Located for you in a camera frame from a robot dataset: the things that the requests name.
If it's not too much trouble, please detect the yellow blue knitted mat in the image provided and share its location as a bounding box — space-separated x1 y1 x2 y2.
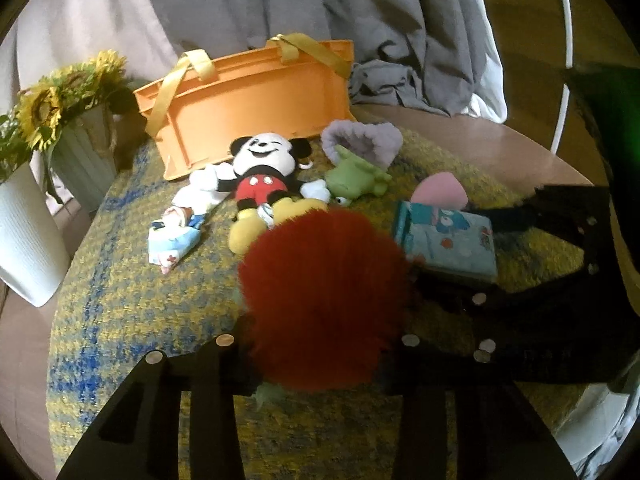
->
46 127 587 479

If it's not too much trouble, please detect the orange plastic crate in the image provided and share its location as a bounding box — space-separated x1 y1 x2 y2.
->
134 32 355 180

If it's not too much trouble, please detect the grey curtain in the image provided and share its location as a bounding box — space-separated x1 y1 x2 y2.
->
151 0 489 116

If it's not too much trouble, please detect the green frog plush toy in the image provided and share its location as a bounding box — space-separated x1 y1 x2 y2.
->
324 145 392 206

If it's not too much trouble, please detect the green leafy plant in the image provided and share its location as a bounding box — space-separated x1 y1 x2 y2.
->
0 113 32 183

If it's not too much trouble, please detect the white sheer curtain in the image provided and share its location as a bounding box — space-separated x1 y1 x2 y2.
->
1 0 177 188

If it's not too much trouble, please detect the red fluffy pompom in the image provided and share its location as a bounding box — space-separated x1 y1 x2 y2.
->
238 209 410 391

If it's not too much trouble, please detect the white metal hoop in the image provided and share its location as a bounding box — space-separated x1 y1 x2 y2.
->
550 0 574 155

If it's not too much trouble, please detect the Mickey Mouse plush toy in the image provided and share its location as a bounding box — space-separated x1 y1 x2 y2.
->
190 132 331 255

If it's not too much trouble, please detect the grey cloth at table edge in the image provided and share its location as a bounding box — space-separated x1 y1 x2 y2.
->
554 370 639 479

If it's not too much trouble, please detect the white ribbed vase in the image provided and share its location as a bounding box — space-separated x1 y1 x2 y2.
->
0 164 70 308

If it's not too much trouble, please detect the pink makeup sponge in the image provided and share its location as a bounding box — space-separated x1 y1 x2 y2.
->
410 171 469 210

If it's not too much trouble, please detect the sunflower bouquet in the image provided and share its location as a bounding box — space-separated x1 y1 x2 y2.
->
12 50 132 152

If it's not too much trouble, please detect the small doll in blue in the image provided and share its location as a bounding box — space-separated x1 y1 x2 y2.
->
148 206 206 275

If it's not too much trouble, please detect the lavender terry scrunchie headband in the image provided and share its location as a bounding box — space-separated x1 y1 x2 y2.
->
320 120 404 170

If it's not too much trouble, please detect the grey ribbed vase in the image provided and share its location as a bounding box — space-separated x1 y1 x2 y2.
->
51 104 117 214

